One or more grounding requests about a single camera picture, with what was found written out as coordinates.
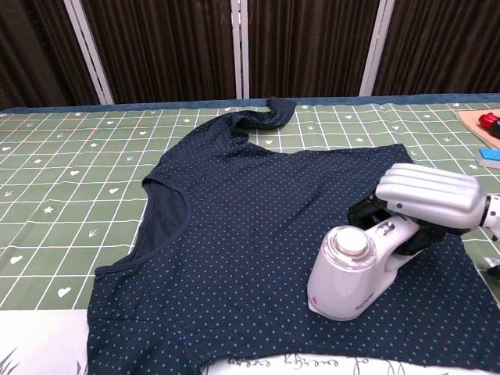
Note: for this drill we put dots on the blue and white packet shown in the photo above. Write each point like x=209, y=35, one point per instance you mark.
x=493, y=268

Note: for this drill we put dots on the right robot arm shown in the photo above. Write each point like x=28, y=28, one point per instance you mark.
x=493, y=213

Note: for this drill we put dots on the tan flat mat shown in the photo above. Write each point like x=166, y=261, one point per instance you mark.
x=468, y=121

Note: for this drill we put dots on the teal table cover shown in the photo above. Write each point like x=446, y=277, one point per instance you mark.
x=156, y=105

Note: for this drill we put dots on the blue and white block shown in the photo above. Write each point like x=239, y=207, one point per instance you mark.
x=490, y=158

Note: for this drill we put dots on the white slanted frame post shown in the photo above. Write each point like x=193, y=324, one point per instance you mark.
x=88, y=51
x=377, y=47

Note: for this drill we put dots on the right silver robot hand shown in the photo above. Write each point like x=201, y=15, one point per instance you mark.
x=433, y=195

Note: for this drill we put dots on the white upright frame post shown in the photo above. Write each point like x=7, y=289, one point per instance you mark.
x=240, y=47

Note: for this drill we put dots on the white handheld garment steamer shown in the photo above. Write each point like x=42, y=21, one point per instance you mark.
x=343, y=285

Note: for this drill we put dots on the black small object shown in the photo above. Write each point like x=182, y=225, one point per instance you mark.
x=496, y=129

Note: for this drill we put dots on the green checkered tablecloth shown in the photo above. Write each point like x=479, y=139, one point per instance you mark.
x=58, y=176

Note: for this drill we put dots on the red small object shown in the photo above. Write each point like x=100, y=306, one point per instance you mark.
x=487, y=120

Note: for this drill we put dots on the navy polka dot shirt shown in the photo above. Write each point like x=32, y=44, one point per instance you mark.
x=242, y=234

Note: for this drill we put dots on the brown pleated curtain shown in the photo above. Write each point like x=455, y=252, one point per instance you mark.
x=168, y=47

